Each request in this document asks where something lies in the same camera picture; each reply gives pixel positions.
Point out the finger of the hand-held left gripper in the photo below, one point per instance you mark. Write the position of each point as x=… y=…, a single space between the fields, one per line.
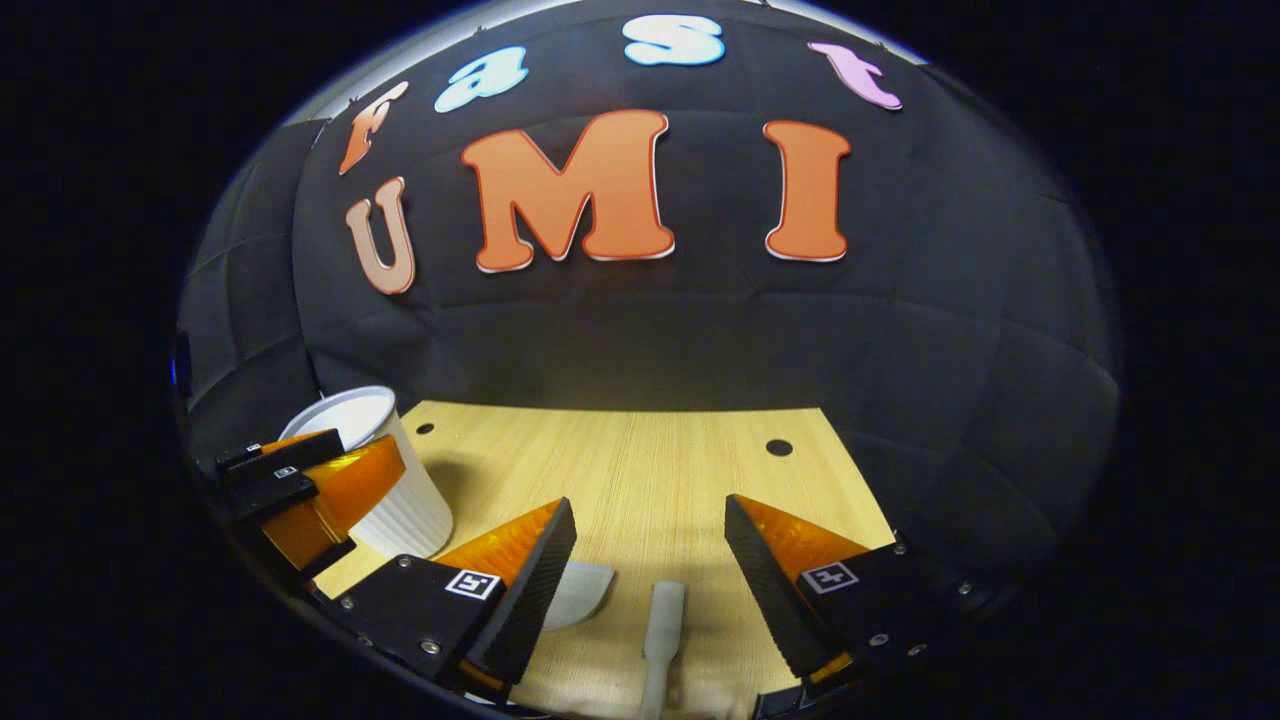
x=350 y=490
x=290 y=455

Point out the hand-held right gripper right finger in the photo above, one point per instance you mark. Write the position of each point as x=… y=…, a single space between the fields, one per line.
x=765 y=580

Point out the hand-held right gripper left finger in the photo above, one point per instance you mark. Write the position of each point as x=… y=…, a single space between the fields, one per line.
x=530 y=590

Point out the grey plastic dustpan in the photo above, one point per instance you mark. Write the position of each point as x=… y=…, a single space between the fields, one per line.
x=580 y=595

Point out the white ribbed garbage bin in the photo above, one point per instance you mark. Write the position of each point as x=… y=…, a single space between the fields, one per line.
x=400 y=500

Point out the small white broom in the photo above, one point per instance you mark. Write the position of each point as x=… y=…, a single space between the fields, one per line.
x=665 y=615

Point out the wooden desktop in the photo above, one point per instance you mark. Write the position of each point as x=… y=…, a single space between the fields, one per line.
x=650 y=470

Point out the black backdrop cloth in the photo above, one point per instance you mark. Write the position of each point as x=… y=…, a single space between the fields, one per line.
x=900 y=330

